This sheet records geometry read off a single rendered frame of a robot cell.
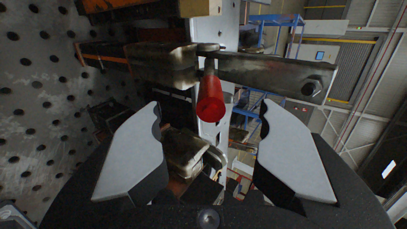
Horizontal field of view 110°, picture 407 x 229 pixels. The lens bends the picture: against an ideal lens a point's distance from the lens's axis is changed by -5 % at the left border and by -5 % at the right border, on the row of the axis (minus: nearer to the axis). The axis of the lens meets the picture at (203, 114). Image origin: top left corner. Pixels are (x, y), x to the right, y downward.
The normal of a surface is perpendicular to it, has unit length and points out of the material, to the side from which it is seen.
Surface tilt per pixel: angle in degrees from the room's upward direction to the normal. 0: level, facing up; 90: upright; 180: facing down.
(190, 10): 90
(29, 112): 0
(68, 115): 0
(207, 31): 0
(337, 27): 90
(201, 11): 90
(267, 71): 99
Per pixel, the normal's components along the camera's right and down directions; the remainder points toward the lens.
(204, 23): 0.82, 0.27
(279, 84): -0.69, 0.41
